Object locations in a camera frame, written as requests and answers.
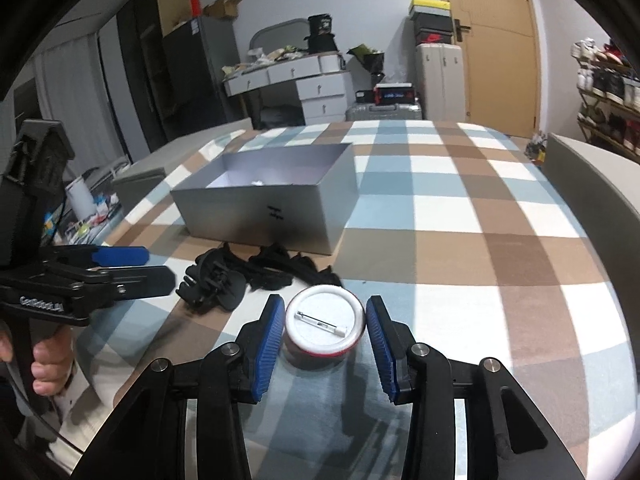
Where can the checked tablecloth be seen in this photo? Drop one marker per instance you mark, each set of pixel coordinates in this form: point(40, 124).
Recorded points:
point(450, 260)

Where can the pile of small bottles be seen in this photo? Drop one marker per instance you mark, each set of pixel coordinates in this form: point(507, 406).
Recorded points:
point(92, 225)

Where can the white desk with drawers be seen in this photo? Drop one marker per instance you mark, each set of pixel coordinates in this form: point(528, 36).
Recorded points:
point(320, 90)

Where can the black box with red trim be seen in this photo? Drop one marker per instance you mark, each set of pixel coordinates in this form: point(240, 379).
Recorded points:
point(394, 94)

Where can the round white pin badge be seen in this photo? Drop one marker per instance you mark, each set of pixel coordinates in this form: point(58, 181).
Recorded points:
point(320, 320)

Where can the black red shoe box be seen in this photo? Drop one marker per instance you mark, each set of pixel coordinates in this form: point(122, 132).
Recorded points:
point(434, 38)

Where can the dark wardrobe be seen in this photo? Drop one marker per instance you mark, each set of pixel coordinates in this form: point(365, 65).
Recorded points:
point(145, 70)

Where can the wooden shoe rack with shoes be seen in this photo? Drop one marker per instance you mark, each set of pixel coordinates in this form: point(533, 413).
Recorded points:
point(610, 82)

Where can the wooden door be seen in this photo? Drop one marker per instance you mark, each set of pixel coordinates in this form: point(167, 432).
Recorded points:
point(495, 60)

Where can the black fridge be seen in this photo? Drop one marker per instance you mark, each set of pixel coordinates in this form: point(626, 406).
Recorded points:
point(200, 75)

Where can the person's left hand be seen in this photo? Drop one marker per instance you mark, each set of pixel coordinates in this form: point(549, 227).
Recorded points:
point(52, 360)

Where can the black lace hair band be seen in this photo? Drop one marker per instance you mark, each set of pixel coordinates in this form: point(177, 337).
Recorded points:
point(285, 267)

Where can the white curtain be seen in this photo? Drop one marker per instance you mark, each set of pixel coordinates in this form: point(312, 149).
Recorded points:
point(75, 100)

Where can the white suitcase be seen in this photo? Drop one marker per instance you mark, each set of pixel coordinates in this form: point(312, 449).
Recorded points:
point(440, 85)

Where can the open cardboard box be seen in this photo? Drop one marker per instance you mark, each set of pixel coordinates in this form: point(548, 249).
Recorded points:
point(222, 9)

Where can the colourful floor clutter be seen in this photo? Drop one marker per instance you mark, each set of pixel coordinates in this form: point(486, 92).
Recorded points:
point(536, 149)

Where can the grey bag under desk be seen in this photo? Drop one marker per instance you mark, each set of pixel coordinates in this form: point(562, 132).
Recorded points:
point(281, 116)

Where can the black bag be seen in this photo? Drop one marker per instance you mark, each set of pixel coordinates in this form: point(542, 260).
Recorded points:
point(321, 35)

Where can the silver cardboard box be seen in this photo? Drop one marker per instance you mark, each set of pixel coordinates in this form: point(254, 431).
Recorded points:
point(250, 215)

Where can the yellow lid shoe box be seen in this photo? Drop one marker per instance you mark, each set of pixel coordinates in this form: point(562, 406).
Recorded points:
point(429, 7)

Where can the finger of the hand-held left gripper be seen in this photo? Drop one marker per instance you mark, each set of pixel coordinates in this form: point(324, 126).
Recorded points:
point(145, 281)
point(122, 256)

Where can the silver suitcase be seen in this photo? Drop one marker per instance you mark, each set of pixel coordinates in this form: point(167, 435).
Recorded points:
point(385, 111)

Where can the red packet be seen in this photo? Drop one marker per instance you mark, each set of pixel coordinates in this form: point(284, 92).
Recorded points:
point(196, 6)

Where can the black hair claw clip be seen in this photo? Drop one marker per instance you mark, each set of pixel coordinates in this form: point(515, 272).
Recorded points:
point(220, 285)

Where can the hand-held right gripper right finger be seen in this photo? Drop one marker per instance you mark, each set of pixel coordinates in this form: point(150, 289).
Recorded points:
point(382, 350)

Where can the grey arched mirror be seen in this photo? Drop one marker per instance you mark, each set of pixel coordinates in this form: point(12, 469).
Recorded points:
point(275, 32)

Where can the dark wrapped flower bouquet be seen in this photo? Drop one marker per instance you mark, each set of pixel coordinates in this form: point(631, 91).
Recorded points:
point(370, 62)

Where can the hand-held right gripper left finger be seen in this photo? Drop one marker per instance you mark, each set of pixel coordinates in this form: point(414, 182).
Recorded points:
point(267, 350)

